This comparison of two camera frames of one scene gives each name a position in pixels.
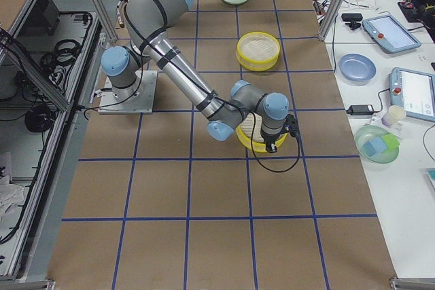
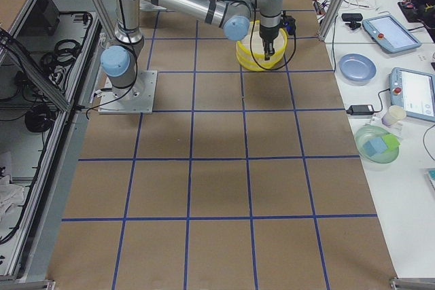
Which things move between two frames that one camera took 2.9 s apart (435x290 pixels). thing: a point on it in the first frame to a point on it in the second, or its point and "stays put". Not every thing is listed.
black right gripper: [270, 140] to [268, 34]
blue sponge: [374, 147] stays put
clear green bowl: [376, 145] stays put
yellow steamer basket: [244, 132] to [250, 50]
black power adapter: [360, 110] stays put
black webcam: [353, 18] stays put
